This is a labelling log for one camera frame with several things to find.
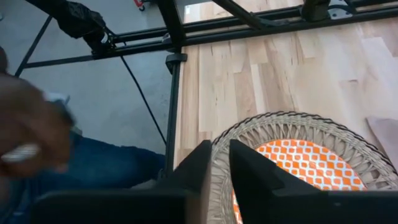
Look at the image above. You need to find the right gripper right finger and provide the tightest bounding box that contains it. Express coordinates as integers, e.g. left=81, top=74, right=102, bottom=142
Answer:
left=229, top=139, right=329, bottom=224

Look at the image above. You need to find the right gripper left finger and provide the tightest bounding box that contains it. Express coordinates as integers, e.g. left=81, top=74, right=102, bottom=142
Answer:
left=172, top=139, right=214, bottom=195

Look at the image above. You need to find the round woven straw placemat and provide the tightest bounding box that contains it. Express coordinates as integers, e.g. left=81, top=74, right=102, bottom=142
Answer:
left=201, top=111, right=398, bottom=224

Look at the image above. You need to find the orange white patterned plate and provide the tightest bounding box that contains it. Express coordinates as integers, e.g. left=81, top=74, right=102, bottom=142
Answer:
left=231, top=139, right=369, bottom=224

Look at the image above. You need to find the beige cloth napkin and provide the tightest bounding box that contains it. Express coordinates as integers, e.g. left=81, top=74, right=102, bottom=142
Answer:
left=366, top=116, right=398, bottom=171

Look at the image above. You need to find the person's leg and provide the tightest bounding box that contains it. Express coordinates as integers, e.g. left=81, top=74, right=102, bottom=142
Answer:
left=0, top=132, right=167, bottom=224

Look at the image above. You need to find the person's hand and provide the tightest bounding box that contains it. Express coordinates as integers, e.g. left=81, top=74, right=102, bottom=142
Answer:
left=0, top=46, right=77, bottom=179

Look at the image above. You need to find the white striped small object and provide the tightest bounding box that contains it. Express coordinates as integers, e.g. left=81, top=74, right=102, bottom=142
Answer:
left=1, top=142, right=40, bottom=163

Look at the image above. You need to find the black crumpled plastic cover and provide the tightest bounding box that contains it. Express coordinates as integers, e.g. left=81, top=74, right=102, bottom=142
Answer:
left=24, top=0, right=108, bottom=52

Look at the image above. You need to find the thin black cable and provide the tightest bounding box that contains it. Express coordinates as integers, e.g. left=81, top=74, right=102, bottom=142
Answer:
left=119, top=55, right=168, bottom=146

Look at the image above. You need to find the black metal table frame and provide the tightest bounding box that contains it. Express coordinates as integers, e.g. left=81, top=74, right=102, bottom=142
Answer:
left=14, top=0, right=398, bottom=177

